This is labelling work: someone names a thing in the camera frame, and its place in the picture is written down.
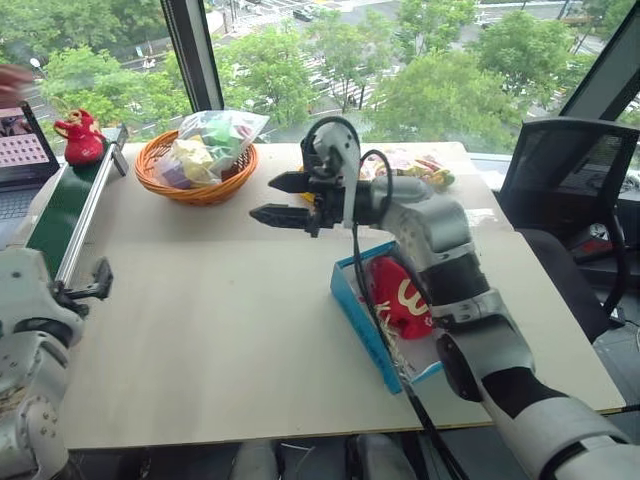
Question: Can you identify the grey rounded shape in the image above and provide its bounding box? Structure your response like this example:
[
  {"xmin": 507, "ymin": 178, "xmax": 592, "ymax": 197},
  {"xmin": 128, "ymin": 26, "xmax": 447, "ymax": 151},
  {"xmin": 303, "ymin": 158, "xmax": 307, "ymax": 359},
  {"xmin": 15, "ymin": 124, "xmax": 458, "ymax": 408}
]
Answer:
[
  {"xmin": 233, "ymin": 439, "xmax": 279, "ymax": 480},
  {"xmin": 348, "ymin": 433, "xmax": 417, "ymax": 480}
]

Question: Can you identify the person's hand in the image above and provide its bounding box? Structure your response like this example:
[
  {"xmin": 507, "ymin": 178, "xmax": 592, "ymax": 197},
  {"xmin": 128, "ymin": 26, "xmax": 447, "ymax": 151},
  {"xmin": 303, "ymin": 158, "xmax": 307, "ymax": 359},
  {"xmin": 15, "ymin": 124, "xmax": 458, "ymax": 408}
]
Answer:
[{"xmin": 0, "ymin": 63, "xmax": 34, "ymax": 108}]

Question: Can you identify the plastic bag of colourful sweets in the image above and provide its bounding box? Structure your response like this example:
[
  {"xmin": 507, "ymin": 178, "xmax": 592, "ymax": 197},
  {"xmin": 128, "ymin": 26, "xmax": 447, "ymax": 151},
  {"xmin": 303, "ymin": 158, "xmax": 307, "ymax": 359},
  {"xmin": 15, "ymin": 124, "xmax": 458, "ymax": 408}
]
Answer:
[{"xmin": 359, "ymin": 146, "xmax": 457, "ymax": 195}]

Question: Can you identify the blue cardboard shoebox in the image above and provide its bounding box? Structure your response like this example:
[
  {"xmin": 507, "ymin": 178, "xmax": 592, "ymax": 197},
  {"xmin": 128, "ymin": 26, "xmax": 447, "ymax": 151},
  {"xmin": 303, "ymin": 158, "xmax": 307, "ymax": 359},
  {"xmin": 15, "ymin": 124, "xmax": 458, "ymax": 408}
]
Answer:
[{"xmin": 329, "ymin": 241, "xmax": 447, "ymax": 396}]

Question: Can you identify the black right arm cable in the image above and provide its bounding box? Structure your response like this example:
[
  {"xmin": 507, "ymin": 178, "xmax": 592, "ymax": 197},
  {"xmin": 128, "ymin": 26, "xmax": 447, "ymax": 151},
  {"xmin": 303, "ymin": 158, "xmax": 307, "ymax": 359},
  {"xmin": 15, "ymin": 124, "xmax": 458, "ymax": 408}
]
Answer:
[{"xmin": 303, "ymin": 115, "xmax": 469, "ymax": 480}]

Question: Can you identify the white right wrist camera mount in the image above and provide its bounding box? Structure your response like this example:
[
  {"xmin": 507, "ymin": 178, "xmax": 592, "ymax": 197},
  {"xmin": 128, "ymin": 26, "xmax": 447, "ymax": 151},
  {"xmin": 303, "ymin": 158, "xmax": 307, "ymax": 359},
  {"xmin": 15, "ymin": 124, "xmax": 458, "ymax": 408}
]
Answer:
[{"xmin": 310, "ymin": 121, "xmax": 362, "ymax": 230}]

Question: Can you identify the plastic bag of coloured blocks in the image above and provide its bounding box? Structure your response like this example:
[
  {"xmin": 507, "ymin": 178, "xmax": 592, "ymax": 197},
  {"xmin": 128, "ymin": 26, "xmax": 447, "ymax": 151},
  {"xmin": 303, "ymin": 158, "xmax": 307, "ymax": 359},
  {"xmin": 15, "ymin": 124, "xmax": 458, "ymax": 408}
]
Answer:
[{"xmin": 154, "ymin": 110, "xmax": 272, "ymax": 191}]

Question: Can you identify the green conveyor belt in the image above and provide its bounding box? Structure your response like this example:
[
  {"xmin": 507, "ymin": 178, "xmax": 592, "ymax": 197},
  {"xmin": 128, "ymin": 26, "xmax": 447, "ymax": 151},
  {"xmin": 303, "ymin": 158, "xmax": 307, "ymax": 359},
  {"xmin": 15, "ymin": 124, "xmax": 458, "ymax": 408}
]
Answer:
[{"xmin": 24, "ymin": 124, "xmax": 130, "ymax": 302}]

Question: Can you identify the orange wicker basket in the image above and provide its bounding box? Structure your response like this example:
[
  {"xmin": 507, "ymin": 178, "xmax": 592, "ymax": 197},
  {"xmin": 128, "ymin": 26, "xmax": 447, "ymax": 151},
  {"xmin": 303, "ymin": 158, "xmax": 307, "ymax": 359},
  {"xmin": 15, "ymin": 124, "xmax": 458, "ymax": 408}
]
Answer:
[{"xmin": 133, "ymin": 129, "xmax": 260, "ymax": 208}]

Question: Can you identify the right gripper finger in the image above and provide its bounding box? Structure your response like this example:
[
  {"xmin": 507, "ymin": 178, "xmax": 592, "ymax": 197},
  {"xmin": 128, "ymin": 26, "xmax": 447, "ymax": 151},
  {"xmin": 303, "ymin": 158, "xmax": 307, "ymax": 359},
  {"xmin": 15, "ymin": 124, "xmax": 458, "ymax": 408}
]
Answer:
[
  {"xmin": 248, "ymin": 202, "xmax": 321, "ymax": 236},
  {"xmin": 268, "ymin": 170, "xmax": 314, "ymax": 197}
]

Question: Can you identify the small clear plastic bag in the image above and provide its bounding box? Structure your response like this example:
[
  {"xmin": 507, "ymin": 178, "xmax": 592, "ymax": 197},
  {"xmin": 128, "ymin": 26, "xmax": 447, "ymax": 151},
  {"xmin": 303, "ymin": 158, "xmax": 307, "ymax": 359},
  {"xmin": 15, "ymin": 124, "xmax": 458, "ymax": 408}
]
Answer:
[{"xmin": 464, "ymin": 207, "xmax": 502, "ymax": 225}]

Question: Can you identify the open laptop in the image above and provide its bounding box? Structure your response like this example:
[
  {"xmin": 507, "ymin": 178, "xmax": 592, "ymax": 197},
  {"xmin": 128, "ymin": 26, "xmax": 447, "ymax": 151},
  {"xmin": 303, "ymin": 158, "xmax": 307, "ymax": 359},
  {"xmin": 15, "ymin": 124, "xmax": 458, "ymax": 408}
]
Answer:
[{"xmin": 0, "ymin": 102, "xmax": 62, "ymax": 251}]

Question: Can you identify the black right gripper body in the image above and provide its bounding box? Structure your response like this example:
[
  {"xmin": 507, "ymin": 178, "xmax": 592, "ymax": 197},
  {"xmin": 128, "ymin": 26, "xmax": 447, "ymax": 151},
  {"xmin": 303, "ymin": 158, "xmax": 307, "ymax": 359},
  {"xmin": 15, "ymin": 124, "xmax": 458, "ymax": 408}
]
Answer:
[{"xmin": 299, "ymin": 137, "xmax": 349, "ymax": 239}]

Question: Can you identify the white paper shred filler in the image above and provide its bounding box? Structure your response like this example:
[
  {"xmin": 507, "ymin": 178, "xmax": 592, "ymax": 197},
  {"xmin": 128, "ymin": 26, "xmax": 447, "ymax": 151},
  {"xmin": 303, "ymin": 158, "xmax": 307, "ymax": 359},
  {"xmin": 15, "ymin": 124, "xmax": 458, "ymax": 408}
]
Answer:
[{"xmin": 372, "ymin": 299, "xmax": 419, "ymax": 382}]

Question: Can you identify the black mesh office chair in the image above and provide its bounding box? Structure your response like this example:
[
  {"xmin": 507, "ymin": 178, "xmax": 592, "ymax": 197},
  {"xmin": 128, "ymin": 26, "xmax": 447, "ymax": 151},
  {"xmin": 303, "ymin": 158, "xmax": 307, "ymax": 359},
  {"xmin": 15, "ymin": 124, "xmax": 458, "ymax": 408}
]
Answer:
[{"xmin": 498, "ymin": 117, "xmax": 640, "ymax": 342}]

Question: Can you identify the red pouch with yellow logo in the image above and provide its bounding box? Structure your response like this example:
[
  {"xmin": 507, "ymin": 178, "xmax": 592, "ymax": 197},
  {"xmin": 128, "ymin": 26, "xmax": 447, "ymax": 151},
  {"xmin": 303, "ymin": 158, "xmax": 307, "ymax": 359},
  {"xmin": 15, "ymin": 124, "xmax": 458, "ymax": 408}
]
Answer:
[{"xmin": 366, "ymin": 256, "xmax": 437, "ymax": 342}]

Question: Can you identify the black slanted window pillar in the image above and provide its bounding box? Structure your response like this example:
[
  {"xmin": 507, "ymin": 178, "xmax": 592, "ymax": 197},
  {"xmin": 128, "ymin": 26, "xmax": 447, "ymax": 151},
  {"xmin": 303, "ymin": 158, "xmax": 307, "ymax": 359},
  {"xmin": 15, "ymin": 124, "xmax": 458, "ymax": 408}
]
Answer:
[{"xmin": 558, "ymin": 0, "xmax": 640, "ymax": 122}]

